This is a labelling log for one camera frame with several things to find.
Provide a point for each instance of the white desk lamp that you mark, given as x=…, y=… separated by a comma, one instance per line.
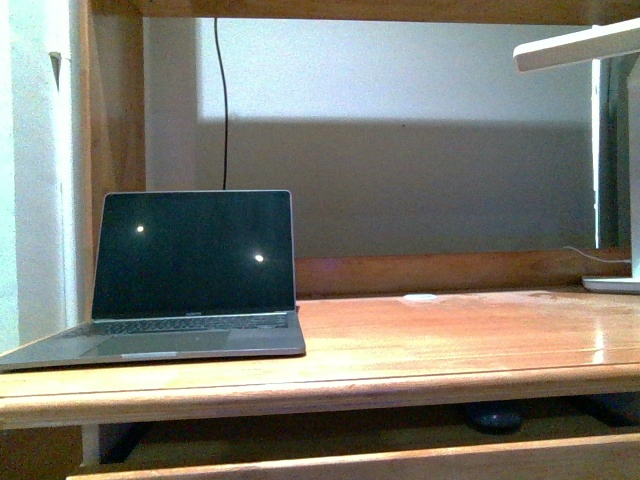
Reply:
x=598, y=43

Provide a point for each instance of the white round desk disc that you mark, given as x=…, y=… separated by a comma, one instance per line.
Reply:
x=420, y=298

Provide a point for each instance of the wooden pull-out keyboard tray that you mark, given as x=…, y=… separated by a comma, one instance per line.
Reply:
x=597, y=457

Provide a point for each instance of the grey open laptop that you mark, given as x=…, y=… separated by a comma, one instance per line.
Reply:
x=184, y=276

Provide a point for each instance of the dark grey computer mouse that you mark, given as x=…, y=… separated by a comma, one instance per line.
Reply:
x=493, y=417

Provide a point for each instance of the black right drawer rail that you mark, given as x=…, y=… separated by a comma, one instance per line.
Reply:
x=616, y=409

